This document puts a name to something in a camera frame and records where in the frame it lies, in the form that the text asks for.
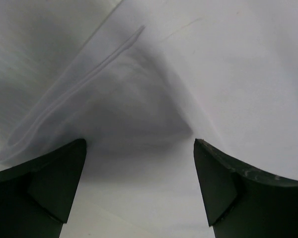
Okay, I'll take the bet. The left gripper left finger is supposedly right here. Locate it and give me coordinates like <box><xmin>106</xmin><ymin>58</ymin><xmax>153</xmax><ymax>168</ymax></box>
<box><xmin>0</xmin><ymin>139</ymin><xmax>86</xmax><ymax>238</ymax></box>

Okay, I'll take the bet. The white t shirt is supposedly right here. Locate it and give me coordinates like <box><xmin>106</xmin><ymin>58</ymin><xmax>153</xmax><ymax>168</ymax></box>
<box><xmin>0</xmin><ymin>0</ymin><xmax>298</xmax><ymax>238</ymax></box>

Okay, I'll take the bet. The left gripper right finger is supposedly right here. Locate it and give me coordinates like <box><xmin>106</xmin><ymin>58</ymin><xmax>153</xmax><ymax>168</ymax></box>
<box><xmin>194</xmin><ymin>139</ymin><xmax>298</xmax><ymax>238</ymax></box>

